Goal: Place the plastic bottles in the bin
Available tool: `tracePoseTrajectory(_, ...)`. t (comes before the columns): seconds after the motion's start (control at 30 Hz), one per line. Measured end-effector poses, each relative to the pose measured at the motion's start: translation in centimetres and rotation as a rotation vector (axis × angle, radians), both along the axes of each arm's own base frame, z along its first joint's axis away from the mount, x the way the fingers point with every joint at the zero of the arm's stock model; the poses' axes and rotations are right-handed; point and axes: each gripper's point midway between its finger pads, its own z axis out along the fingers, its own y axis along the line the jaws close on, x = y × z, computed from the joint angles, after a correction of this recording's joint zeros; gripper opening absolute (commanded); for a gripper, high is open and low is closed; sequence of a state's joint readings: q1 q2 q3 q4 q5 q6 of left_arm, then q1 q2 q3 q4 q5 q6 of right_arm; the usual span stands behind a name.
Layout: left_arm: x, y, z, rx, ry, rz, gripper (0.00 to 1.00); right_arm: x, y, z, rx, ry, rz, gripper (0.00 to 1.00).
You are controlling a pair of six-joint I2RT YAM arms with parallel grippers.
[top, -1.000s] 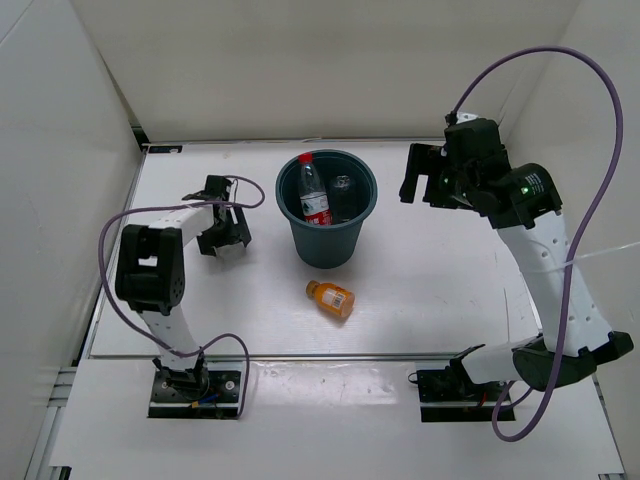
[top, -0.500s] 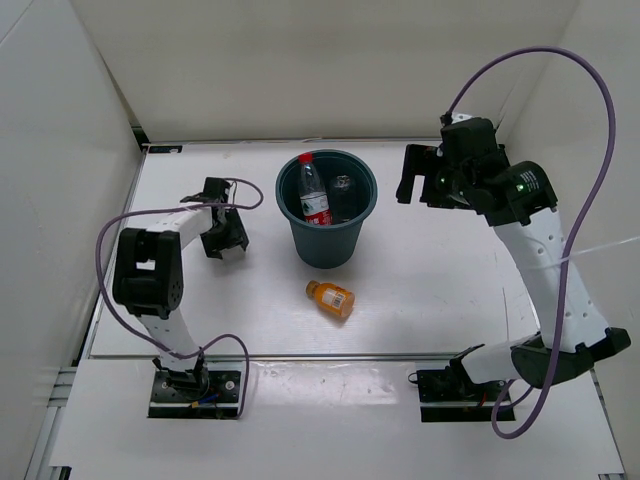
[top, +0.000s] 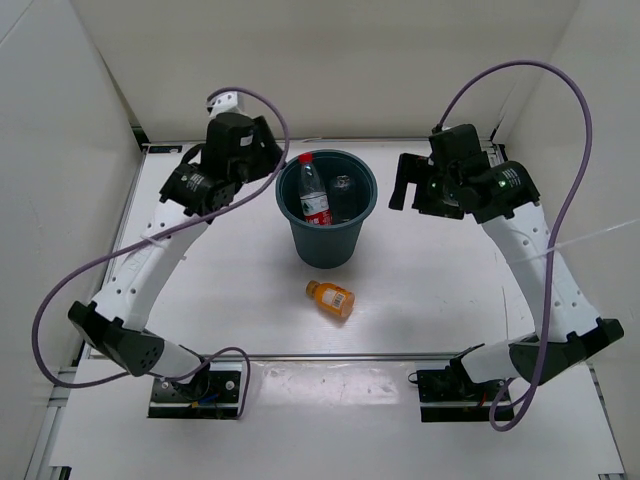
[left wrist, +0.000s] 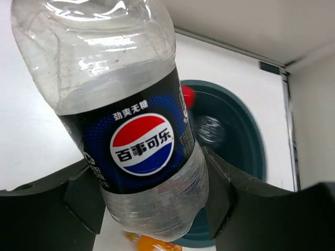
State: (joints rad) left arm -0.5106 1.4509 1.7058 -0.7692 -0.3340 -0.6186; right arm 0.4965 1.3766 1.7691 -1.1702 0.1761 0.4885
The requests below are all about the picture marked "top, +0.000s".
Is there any dark green plastic bin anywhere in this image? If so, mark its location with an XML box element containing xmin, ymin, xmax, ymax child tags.
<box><xmin>275</xmin><ymin>150</ymin><xmax>378</xmax><ymax>269</ymax></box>

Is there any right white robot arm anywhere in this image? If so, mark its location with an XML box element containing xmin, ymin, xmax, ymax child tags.
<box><xmin>389</xmin><ymin>124</ymin><xmax>624</xmax><ymax>400</ymax></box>

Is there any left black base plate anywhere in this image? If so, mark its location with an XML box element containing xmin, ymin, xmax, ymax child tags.
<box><xmin>147</xmin><ymin>366</ymin><xmax>242</xmax><ymax>420</ymax></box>

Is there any aluminium front rail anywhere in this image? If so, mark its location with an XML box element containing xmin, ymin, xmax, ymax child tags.
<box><xmin>89</xmin><ymin>352</ymin><xmax>456</xmax><ymax>362</ymax></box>

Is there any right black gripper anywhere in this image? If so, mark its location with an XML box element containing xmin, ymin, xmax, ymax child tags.
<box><xmin>388</xmin><ymin>154</ymin><xmax>464</xmax><ymax>221</ymax></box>

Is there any red label water bottle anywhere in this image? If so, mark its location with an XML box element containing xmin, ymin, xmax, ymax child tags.
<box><xmin>298</xmin><ymin>152</ymin><xmax>332</xmax><ymax>226</ymax></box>

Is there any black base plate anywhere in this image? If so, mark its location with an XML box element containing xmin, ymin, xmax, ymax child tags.
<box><xmin>147</xmin><ymin>366</ymin><xmax>242</xmax><ymax>420</ymax></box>
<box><xmin>407</xmin><ymin>368</ymin><xmax>504</xmax><ymax>423</ymax></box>

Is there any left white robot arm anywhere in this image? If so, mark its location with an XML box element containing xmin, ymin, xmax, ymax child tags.
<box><xmin>68</xmin><ymin>113</ymin><xmax>282</xmax><ymax>400</ymax></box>

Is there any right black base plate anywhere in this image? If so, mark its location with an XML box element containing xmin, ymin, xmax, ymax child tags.
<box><xmin>407</xmin><ymin>368</ymin><xmax>504</xmax><ymax>423</ymax></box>

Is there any clear unlabeled plastic bottle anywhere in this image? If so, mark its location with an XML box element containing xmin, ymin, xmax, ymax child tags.
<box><xmin>329</xmin><ymin>175</ymin><xmax>357</xmax><ymax>224</ymax></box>

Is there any orange juice bottle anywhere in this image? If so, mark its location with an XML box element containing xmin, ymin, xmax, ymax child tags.
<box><xmin>305</xmin><ymin>281</ymin><xmax>355</xmax><ymax>319</ymax></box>

